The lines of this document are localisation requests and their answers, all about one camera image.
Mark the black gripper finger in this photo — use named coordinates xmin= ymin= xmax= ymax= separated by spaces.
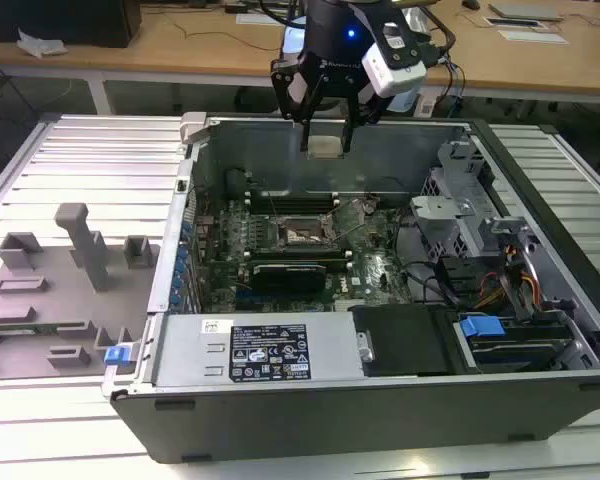
xmin=271 ymin=55 xmax=327 ymax=154
xmin=341 ymin=91 xmax=382 ymax=154

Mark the silver square CPU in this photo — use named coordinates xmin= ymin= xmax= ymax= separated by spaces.
xmin=307 ymin=135 xmax=345 ymax=160

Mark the metal socket cover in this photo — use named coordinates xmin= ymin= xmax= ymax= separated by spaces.
xmin=324 ymin=197 xmax=377 ymax=246

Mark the CPU socket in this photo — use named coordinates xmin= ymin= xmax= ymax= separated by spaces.
xmin=277 ymin=214 xmax=339 ymax=250

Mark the black rounded plastic part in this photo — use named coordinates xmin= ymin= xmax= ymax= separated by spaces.
xmin=224 ymin=168 xmax=251 ymax=196

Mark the wooden desk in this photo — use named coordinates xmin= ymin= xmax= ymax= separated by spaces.
xmin=0 ymin=0 xmax=600 ymax=106

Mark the metal drive cage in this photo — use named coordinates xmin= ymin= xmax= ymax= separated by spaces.
xmin=409 ymin=139 xmax=496 ymax=261

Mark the green motherboard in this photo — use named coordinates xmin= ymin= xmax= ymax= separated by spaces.
xmin=192 ymin=194 xmax=416 ymax=314

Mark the black graphics card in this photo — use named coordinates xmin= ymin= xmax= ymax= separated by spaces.
xmin=249 ymin=262 xmax=329 ymax=296

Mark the grey flat laptop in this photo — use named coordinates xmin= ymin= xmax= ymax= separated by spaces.
xmin=488 ymin=2 xmax=564 ymax=22

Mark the black computer tower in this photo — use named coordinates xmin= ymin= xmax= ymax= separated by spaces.
xmin=0 ymin=0 xmax=144 ymax=49

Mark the black plastic shroud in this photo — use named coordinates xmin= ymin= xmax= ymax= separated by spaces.
xmin=352 ymin=304 xmax=456 ymax=379

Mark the small silver hinge latch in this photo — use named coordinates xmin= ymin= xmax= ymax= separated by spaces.
xmin=357 ymin=330 xmax=376 ymax=361

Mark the blue disk carrier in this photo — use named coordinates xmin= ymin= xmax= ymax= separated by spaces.
xmin=457 ymin=313 xmax=504 ymax=346

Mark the crumpled white paper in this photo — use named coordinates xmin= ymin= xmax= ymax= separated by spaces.
xmin=17 ymin=27 xmax=69 ymax=59

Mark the silver power supply unit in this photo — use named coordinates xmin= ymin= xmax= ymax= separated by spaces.
xmin=152 ymin=312 xmax=366 ymax=389

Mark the dark hard disk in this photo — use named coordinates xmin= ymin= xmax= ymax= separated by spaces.
xmin=467 ymin=324 xmax=576 ymax=374

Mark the black open PC case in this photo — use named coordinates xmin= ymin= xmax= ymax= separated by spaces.
xmin=102 ymin=110 xmax=600 ymax=464

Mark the grey parts rack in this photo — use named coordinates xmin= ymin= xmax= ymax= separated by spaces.
xmin=0 ymin=202 xmax=161 ymax=381

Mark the blue case latch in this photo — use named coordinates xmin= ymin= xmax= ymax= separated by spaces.
xmin=103 ymin=345 xmax=131 ymax=367

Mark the green RAM stick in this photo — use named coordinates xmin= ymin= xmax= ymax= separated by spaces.
xmin=0 ymin=324 xmax=61 ymax=337

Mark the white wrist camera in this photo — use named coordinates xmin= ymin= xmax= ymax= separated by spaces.
xmin=362 ymin=22 xmax=428 ymax=99

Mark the grey case handle latch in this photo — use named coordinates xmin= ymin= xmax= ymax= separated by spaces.
xmin=178 ymin=112 xmax=210 ymax=146

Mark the black camera cable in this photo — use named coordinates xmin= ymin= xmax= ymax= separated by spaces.
xmin=419 ymin=17 xmax=459 ymax=69

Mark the blue cable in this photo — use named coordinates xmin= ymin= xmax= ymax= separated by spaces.
xmin=447 ymin=54 xmax=467 ymax=101

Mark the grey metal bracket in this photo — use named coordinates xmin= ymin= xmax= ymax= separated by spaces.
xmin=489 ymin=217 xmax=531 ymax=251

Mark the orange yellow wire bundle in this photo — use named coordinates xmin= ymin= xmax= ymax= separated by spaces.
xmin=479 ymin=264 xmax=541 ymax=306

